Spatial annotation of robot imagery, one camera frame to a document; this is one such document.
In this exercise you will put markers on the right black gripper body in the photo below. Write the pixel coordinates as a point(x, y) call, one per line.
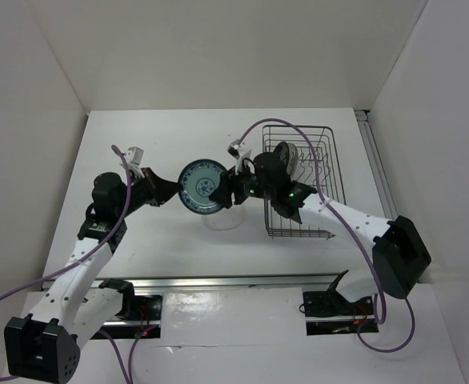
point(247, 184)

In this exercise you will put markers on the smoky glass square plate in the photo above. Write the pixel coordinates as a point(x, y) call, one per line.
point(293, 157)

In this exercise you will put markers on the blue patterned round plate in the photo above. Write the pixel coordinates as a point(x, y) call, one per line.
point(198, 180)

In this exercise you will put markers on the black round plate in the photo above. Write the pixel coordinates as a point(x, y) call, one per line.
point(284, 152)

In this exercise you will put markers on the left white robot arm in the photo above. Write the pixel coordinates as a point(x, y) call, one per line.
point(46, 344)

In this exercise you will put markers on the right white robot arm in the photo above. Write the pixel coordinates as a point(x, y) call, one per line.
point(395, 253)

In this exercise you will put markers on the clear glass square plate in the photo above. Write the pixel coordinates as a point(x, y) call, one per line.
point(226, 219)

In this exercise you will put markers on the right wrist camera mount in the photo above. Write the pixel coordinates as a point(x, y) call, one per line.
point(239, 150)

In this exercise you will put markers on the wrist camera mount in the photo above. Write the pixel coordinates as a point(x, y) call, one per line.
point(133, 158)
point(239, 150)

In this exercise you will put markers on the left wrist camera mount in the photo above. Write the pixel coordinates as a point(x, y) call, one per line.
point(133, 158)

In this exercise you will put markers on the grey wire dish rack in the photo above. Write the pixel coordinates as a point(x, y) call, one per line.
point(318, 165)

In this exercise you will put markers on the aluminium rail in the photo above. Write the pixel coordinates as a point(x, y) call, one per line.
point(232, 282)

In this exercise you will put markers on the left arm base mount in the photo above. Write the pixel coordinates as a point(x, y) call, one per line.
point(139, 318)

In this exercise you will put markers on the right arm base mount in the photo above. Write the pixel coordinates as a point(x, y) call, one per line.
point(326, 312)

